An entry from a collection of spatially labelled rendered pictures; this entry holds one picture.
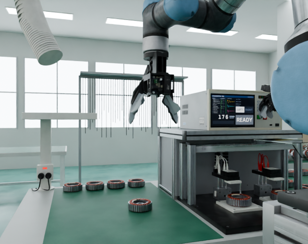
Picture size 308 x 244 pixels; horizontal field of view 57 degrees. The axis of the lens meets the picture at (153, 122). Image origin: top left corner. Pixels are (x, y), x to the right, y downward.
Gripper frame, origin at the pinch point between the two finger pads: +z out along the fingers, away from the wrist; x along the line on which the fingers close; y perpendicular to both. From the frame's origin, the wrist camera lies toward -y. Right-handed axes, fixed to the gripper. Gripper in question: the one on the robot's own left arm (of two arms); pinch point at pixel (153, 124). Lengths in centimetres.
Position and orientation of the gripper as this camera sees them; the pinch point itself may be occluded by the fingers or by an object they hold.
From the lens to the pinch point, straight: 82.9
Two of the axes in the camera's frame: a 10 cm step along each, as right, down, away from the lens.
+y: 3.6, 0.0, -9.3
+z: 0.0, 10.0, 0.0
